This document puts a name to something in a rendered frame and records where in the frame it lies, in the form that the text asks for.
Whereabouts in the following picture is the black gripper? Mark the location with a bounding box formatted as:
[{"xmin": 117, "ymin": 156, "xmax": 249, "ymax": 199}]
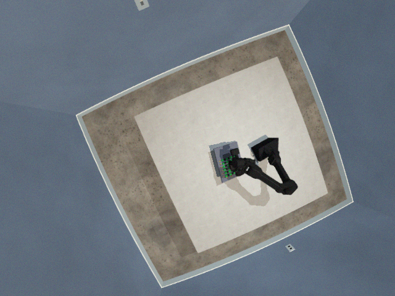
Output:
[{"xmin": 230, "ymin": 148, "xmax": 244, "ymax": 176}]

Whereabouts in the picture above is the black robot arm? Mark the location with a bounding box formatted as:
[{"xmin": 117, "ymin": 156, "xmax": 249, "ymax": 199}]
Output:
[{"xmin": 228, "ymin": 145, "xmax": 298, "ymax": 195}]

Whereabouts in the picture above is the grey switch panel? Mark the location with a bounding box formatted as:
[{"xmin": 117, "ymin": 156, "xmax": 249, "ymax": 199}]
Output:
[{"xmin": 213, "ymin": 141, "xmax": 239, "ymax": 183}]

